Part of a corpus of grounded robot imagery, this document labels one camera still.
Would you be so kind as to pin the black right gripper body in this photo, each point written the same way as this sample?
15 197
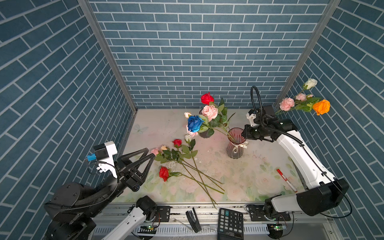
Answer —
253 132

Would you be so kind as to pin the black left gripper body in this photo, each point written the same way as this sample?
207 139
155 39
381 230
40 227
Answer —
126 180

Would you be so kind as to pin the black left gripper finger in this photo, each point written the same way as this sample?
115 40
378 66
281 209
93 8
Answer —
139 170
133 157

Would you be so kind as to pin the pink glass vase with twine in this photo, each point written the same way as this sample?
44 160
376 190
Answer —
237 143

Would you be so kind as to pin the pink rose stem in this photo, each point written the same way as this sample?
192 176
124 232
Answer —
299 103

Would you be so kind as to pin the large pink rose spray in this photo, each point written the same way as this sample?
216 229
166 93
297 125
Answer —
222 120

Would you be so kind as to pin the blue rose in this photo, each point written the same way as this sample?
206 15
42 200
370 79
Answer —
194 125

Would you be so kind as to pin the orange rose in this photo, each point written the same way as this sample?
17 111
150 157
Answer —
317 105

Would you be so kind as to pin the dark smoky glass vase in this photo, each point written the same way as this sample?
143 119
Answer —
207 128

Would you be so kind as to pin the white rose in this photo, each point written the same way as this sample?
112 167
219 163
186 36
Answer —
309 84

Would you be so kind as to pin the small red rose stem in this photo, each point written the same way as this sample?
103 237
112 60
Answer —
206 99

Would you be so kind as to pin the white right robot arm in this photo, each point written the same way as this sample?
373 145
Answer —
323 191

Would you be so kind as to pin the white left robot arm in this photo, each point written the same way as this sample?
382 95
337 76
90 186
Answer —
74 205

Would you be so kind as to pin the bunch of roses on table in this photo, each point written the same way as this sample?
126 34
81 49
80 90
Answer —
181 158

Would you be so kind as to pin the red white marker pen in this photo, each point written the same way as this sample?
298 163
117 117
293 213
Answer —
287 181

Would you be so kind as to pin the black stapler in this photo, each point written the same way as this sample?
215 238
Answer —
193 220

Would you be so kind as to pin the black calculator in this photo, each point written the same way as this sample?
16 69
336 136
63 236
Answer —
230 225

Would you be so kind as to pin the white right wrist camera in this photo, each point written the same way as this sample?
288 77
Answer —
253 118

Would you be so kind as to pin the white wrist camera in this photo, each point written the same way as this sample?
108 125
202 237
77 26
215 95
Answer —
102 160
253 118

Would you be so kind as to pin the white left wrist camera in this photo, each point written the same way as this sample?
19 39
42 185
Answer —
102 160

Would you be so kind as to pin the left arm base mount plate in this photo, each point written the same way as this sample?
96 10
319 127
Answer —
163 214

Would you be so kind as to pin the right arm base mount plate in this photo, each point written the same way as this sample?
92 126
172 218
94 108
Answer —
261 213

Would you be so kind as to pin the aluminium front rail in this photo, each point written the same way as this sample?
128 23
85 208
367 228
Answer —
114 213

